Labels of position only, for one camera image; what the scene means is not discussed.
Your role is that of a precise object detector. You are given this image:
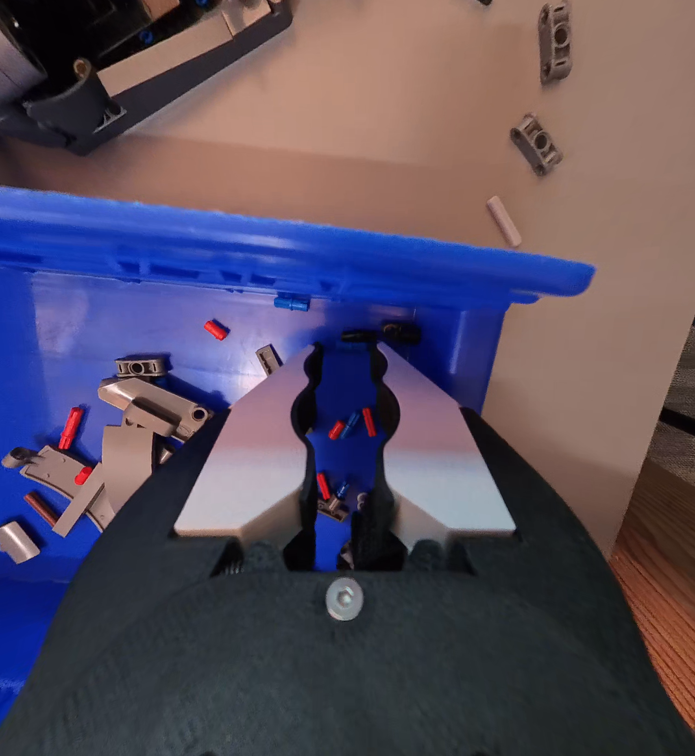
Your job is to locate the blue plastic bin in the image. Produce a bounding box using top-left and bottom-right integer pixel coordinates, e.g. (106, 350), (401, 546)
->
(0, 183), (596, 706)

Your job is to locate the pile of lego pieces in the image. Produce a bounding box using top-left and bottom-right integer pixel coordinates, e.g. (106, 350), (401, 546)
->
(0, 292), (425, 565)

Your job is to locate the partly built lego car model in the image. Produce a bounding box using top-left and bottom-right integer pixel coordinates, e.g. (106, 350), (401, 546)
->
(0, 0), (295, 157)

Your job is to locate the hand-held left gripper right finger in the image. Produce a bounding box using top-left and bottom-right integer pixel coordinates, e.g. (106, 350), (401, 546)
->
(370, 341), (516, 551)

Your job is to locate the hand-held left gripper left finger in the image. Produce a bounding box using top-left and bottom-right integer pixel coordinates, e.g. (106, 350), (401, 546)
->
(174, 344), (325, 541)

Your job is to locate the white lego axle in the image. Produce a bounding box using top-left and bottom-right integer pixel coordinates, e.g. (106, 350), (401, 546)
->
(486, 196), (523, 248)

